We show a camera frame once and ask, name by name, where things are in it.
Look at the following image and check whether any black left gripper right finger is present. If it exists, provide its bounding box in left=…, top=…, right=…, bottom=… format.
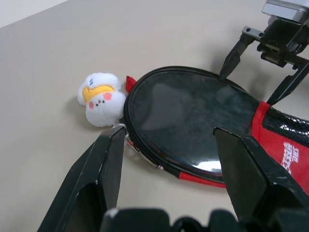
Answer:
left=213, top=127, right=309, bottom=222

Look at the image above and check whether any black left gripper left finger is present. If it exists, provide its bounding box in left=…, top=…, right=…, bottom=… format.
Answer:
left=36, top=125, right=126, bottom=232

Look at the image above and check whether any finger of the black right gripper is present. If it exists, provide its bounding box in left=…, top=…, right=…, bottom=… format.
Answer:
left=219, top=33, right=254, bottom=79
left=267, top=62, right=309, bottom=106

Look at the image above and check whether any black and red paddle case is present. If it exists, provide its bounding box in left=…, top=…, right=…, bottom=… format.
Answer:
left=123, top=65, right=309, bottom=194

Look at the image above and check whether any dark round pad red-edged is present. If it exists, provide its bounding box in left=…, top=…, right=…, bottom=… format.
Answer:
left=131, top=71, right=260, bottom=174

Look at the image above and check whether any white plush toy keychain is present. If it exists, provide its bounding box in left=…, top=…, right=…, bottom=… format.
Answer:
left=76, top=72, right=128, bottom=129

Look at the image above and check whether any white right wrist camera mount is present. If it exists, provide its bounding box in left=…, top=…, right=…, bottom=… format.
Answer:
left=262, top=0, right=309, bottom=26

